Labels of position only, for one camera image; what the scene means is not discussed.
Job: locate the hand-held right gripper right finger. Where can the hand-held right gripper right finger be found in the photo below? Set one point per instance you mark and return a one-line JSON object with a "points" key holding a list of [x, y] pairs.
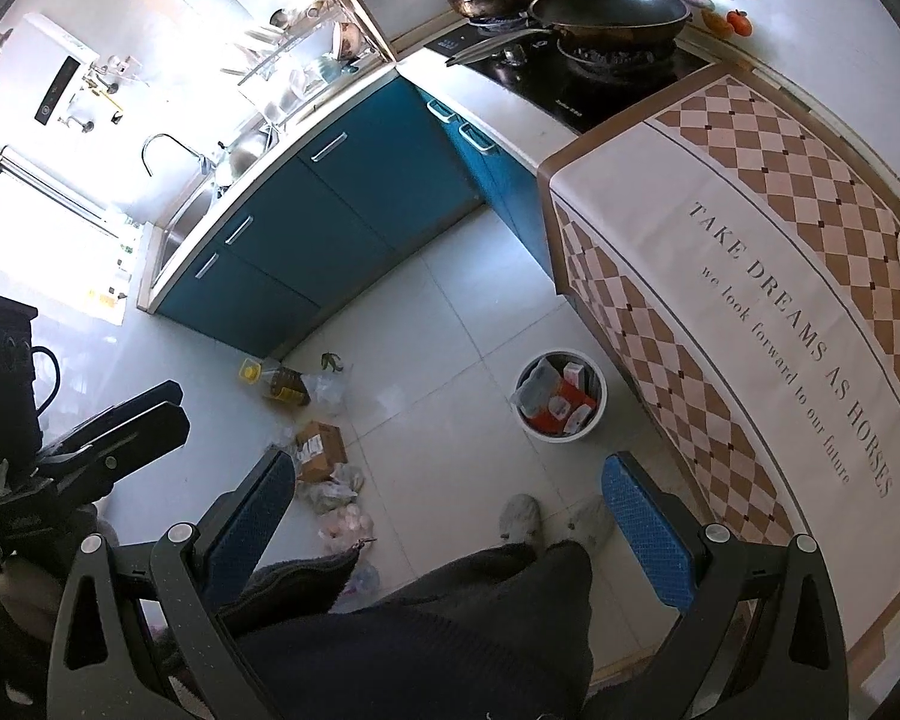
{"points": [[645, 532]]}

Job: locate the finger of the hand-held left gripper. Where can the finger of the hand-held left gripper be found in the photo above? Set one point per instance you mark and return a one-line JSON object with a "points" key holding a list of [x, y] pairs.
{"points": [[131, 399], [135, 435]]}

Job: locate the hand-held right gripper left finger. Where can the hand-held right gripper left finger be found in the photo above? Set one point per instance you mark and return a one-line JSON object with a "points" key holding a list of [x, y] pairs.
{"points": [[259, 502]]}

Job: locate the white trash bin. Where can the white trash bin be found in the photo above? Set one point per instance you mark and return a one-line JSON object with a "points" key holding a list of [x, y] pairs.
{"points": [[600, 397]]}

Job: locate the white slipper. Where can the white slipper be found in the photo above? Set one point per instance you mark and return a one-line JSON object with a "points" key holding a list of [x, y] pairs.
{"points": [[521, 517], [591, 521]]}

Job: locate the plastic bag of garlic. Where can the plastic bag of garlic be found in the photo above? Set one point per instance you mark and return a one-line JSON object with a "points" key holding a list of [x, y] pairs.
{"points": [[334, 491]]}

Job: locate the small cardboard box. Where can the small cardboard box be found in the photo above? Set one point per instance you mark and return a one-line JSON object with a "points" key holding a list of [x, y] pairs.
{"points": [[321, 450]]}

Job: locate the grey knit jacket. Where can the grey knit jacket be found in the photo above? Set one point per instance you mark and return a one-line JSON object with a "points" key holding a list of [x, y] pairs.
{"points": [[292, 581]]}

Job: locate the pink plastic bag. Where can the pink plastic bag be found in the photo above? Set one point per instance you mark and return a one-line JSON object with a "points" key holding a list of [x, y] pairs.
{"points": [[347, 526]]}

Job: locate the cooking oil bottle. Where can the cooking oil bottle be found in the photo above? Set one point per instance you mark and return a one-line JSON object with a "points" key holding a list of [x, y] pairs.
{"points": [[281, 384]]}

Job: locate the clear plastic bag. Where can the clear plastic bag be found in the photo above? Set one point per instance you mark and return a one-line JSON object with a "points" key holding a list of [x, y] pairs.
{"points": [[328, 394]]}

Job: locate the small white packet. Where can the small white packet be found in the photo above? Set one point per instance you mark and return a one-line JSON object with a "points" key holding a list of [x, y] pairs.
{"points": [[580, 418]]}

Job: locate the orange white carton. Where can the orange white carton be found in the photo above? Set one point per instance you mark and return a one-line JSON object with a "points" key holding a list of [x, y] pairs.
{"points": [[562, 397]]}

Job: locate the green vegetable scrap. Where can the green vegetable scrap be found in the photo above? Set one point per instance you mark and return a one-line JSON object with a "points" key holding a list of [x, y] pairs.
{"points": [[332, 361]]}

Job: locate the kitchen window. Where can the kitchen window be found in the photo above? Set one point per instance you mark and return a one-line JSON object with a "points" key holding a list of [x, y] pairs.
{"points": [[37, 232]]}

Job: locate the small white carton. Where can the small white carton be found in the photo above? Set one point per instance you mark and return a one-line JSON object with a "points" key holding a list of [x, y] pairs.
{"points": [[581, 375]]}

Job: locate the dark pants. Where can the dark pants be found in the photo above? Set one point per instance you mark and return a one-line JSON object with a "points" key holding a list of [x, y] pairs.
{"points": [[457, 637]]}

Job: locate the steel kitchen sink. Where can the steel kitchen sink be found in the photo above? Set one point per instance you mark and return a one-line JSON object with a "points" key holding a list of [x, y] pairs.
{"points": [[225, 172]]}

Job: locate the blue kitchen cabinet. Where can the blue kitchen cabinet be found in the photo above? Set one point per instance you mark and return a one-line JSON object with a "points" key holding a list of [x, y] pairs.
{"points": [[307, 225], [495, 172]]}

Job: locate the curved steel faucet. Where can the curved steel faucet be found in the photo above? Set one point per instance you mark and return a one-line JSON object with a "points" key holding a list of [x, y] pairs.
{"points": [[166, 141]]}

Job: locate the checkered printed tablecloth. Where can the checkered printed tablecloth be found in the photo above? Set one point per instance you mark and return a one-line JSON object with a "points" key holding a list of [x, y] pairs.
{"points": [[720, 277]]}

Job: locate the white water heater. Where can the white water heater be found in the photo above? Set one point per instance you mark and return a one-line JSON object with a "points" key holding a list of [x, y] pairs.
{"points": [[56, 71]]}

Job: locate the metal dish rack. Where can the metal dish rack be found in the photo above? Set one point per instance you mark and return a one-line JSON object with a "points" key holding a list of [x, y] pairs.
{"points": [[300, 45]]}

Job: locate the black gas stove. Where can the black gas stove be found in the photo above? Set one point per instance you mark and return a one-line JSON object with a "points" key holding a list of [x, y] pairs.
{"points": [[570, 86]]}

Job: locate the black wok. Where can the black wok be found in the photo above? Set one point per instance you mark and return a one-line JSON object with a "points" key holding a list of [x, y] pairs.
{"points": [[607, 11]]}

